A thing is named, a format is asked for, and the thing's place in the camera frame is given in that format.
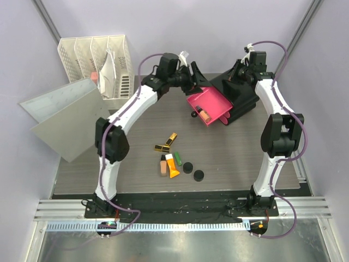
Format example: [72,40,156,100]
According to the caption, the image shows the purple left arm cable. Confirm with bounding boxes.
[98,53,164,237]

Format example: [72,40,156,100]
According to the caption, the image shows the gold lipstick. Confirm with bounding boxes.
[154,145,170,153]
[165,133,177,147]

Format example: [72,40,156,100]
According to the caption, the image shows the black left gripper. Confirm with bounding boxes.
[169,63,212,97]

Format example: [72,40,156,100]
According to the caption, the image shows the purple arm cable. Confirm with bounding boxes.
[98,53,164,237]
[249,40,309,239]

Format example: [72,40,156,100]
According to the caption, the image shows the black round jar left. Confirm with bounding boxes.
[183,162,193,174]

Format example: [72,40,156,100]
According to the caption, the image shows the grey ring binder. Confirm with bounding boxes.
[20,78,110,162]

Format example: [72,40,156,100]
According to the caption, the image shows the black drawer organizer box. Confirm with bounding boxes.
[210,68,259,125]

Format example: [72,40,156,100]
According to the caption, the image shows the gold lipstick lower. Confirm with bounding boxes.
[154,145,170,153]

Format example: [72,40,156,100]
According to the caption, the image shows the beige foundation bottle black cap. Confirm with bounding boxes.
[160,154,167,176]

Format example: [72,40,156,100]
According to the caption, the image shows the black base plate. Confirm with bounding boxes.
[81,190,279,223]

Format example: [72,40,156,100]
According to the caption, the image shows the pink middle drawer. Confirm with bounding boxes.
[219,111,230,126]

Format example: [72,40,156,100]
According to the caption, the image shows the black round jar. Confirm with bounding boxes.
[183,162,193,174]
[193,170,204,182]

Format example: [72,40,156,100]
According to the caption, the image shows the papers in file organizer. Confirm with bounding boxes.
[99,48,117,99]

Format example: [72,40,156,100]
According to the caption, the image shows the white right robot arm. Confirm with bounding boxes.
[233,50,304,216]

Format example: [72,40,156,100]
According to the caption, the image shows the green tube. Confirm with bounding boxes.
[174,152,182,166]

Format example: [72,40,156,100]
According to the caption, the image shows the pink item in organizer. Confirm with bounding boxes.
[90,72,99,85]

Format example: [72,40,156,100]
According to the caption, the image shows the white perforated file organizer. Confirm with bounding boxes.
[57,35,135,110]

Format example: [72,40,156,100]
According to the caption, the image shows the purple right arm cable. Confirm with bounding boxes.
[249,40,309,239]

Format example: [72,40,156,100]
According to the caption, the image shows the pink drawer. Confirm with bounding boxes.
[219,111,230,126]
[187,87,233,126]

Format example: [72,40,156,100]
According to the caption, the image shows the black round jar right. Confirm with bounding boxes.
[193,170,204,182]

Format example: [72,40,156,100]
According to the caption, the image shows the pink top drawer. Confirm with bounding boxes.
[187,87,233,126]

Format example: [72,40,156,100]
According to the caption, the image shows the aluminium rail frame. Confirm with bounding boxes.
[26,153,348,261]

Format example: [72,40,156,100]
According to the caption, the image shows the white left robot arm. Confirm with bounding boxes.
[89,51,209,218]

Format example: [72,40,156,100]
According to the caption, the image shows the peach foundation bottle black cap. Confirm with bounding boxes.
[195,105,212,123]

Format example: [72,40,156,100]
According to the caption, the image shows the orange cream tube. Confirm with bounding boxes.
[165,154,180,178]

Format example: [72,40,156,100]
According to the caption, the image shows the gold lipstick upper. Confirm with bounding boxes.
[165,133,177,147]

